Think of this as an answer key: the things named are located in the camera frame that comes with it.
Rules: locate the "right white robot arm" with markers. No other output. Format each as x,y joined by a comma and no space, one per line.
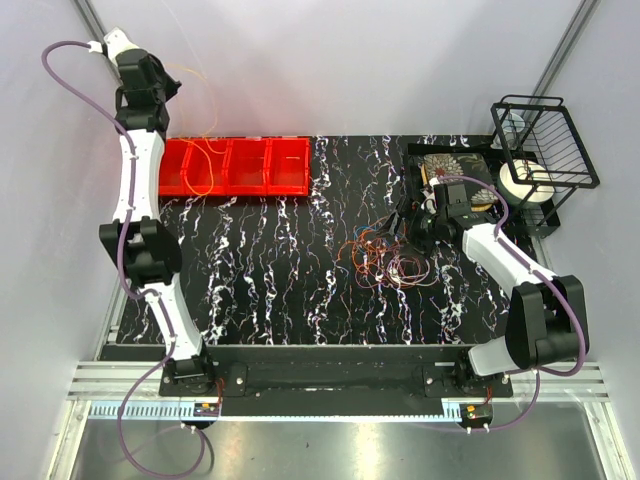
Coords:
546,328

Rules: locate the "red storage bin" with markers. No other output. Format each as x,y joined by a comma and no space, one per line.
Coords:
288,163
246,167
170,180
205,170

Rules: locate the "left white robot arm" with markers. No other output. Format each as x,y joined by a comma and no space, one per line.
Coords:
147,256

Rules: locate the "black wire dish rack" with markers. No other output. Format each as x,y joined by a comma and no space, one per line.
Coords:
552,136

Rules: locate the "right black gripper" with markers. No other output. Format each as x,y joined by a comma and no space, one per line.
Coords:
391,226

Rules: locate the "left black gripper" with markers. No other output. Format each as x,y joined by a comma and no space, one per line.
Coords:
170,86

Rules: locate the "floral square plate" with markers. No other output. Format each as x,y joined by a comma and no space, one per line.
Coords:
471,165

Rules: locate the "glass cup in rack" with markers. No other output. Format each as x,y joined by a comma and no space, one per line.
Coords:
512,126

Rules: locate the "aluminium frame rail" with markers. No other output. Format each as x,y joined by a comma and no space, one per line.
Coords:
95,380

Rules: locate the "white green bowl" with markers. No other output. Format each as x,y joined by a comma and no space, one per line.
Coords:
529,185

